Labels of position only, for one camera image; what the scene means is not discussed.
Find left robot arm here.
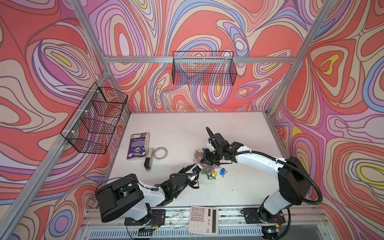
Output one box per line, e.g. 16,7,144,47
95,164,203,223

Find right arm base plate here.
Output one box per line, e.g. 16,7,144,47
241,208,286,225

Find blue tag key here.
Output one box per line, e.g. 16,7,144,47
219,168,227,178

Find small white label card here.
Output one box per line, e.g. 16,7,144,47
172,211,184,221

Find back wire basket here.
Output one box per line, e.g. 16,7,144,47
172,51,238,86

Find black stapler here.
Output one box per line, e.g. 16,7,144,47
144,148,154,172

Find white pink calculator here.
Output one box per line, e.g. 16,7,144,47
188,206,219,236

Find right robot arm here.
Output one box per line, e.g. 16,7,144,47
201,127,323,223

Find round keyring disc with keys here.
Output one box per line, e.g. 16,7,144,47
194,149,222,181

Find left wire basket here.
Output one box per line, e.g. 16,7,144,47
61,83,128,155

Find clear tape roll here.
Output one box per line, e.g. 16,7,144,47
154,147,168,161

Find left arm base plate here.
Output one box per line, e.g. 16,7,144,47
124,209,166,227

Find wire basket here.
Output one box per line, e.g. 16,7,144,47
172,51,238,86
61,83,128,155

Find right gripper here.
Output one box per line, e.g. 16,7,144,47
200,148,224,166

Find purple book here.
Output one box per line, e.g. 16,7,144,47
127,132,150,160

